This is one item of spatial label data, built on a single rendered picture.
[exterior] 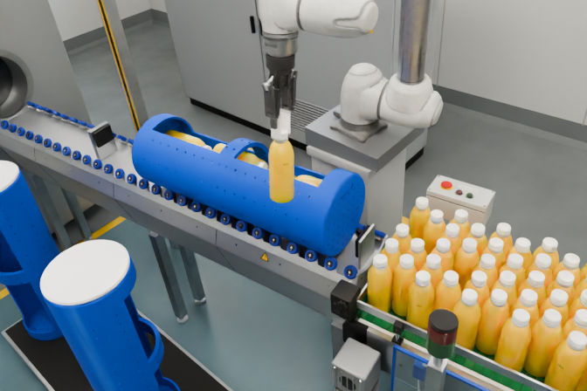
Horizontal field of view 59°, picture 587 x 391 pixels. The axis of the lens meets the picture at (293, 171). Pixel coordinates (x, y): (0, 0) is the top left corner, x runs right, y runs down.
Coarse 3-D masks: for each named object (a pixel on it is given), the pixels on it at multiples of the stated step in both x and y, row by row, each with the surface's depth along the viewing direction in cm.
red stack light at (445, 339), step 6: (432, 330) 112; (456, 330) 111; (432, 336) 113; (438, 336) 112; (444, 336) 111; (450, 336) 111; (456, 336) 113; (438, 342) 113; (444, 342) 112; (450, 342) 113
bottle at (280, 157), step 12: (276, 144) 143; (288, 144) 144; (276, 156) 143; (288, 156) 143; (276, 168) 145; (288, 168) 145; (276, 180) 147; (288, 180) 147; (276, 192) 149; (288, 192) 149
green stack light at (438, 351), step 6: (426, 336) 117; (426, 342) 117; (432, 342) 114; (426, 348) 118; (432, 348) 115; (438, 348) 114; (444, 348) 114; (450, 348) 114; (432, 354) 116; (438, 354) 115; (444, 354) 115; (450, 354) 116
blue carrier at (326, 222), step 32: (160, 128) 207; (160, 160) 191; (192, 160) 183; (224, 160) 178; (192, 192) 187; (224, 192) 176; (256, 192) 169; (320, 192) 159; (352, 192) 167; (256, 224) 177; (288, 224) 164; (320, 224) 157; (352, 224) 175
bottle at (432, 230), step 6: (426, 222) 165; (432, 222) 162; (438, 222) 162; (444, 222) 164; (426, 228) 164; (432, 228) 162; (438, 228) 162; (444, 228) 163; (426, 234) 165; (432, 234) 163; (438, 234) 163; (426, 240) 166; (432, 240) 164; (426, 246) 167; (432, 246) 166; (426, 252) 169
